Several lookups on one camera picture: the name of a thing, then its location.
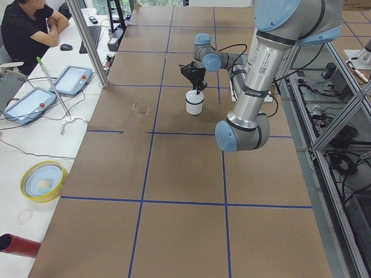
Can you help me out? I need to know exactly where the white ceramic lid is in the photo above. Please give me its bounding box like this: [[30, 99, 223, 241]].
[[185, 90, 204, 105]]

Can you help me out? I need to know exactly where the teach pendant tablet far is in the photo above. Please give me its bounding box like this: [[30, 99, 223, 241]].
[[53, 65, 92, 97]]

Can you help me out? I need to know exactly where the black computer mouse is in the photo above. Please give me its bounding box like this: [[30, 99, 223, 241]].
[[60, 43, 73, 51]]

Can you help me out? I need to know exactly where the metal rod green tip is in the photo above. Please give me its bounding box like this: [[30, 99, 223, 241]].
[[36, 56, 71, 118]]

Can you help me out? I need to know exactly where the clear rubber band ring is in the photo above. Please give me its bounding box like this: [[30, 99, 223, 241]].
[[17, 208, 34, 224]]

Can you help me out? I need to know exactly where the person in black shirt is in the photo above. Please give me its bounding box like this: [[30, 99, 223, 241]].
[[1, 1, 69, 75]]

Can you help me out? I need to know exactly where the teach pendant tablet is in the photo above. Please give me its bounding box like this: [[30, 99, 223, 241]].
[[3, 87, 57, 125], [53, 65, 92, 97]]

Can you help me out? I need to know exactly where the aluminium frame post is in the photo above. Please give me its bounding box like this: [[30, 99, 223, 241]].
[[66, 0, 108, 88]]

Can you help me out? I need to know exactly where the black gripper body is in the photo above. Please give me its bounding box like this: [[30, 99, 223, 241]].
[[189, 61, 208, 91]]

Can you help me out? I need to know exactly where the white enamel mug blue rim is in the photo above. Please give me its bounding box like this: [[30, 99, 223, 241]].
[[185, 103, 203, 115]]

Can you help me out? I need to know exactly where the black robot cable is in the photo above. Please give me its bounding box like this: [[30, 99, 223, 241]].
[[214, 43, 249, 69]]

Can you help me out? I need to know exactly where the aluminium side frame rail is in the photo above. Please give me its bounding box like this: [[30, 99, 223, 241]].
[[277, 43, 370, 277]]

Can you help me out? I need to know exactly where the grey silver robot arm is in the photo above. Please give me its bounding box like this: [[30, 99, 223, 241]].
[[180, 1, 344, 152]]

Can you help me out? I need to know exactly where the yellow rimmed bowl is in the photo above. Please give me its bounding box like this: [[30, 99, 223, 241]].
[[20, 160, 69, 203]]

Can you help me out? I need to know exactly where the red cylinder tube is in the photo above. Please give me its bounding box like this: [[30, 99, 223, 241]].
[[1, 233, 41, 258]]

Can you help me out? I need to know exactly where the white curved plastic piece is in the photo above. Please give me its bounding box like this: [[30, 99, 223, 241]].
[[60, 115, 88, 136]]

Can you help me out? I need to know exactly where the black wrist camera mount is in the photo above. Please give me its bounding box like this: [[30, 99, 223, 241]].
[[179, 61, 195, 80]]

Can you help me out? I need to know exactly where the black keyboard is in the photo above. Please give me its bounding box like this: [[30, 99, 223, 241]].
[[79, 25, 103, 54]]

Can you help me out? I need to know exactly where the teach pendant tablet near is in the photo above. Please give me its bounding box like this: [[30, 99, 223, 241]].
[[3, 87, 57, 125]]

